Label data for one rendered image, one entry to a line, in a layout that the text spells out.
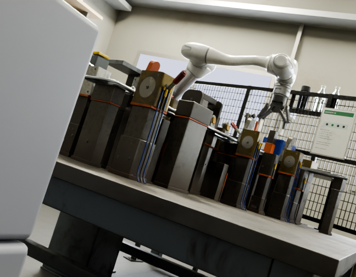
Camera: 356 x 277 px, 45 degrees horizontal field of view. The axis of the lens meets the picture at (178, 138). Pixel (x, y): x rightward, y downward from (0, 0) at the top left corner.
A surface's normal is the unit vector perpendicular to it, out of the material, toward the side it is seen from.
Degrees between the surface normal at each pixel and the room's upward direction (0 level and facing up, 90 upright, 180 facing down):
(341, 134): 90
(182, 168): 90
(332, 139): 90
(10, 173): 90
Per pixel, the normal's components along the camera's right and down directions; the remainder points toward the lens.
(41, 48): 0.87, 0.24
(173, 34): -0.41, -0.21
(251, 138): -0.64, -0.26
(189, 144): 0.71, 0.17
